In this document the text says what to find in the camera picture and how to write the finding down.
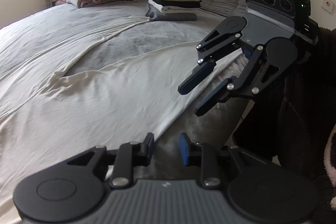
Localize white long pants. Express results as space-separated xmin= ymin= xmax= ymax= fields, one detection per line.
xmin=1 ymin=15 xmax=246 ymax=223

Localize white folded garment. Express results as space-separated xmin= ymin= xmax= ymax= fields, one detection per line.
xmin=148 ymin=0 xmax=198 ymax=14

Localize grey folded sweater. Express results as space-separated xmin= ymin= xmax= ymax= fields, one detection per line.
xmin=146 ymin=5 xmax=198 ymax=22

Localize black folded garment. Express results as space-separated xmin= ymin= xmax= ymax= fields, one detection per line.
xmin=153 ymin=0 xmax=202 ymax=9

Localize grey bed sheet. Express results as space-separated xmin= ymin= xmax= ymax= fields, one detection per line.
xmin=1 ymin=1 xmax=246 ymax=178

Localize wall socket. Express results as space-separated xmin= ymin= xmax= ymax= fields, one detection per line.
xmin=321 ymin=0 xmax=334 ymax=14

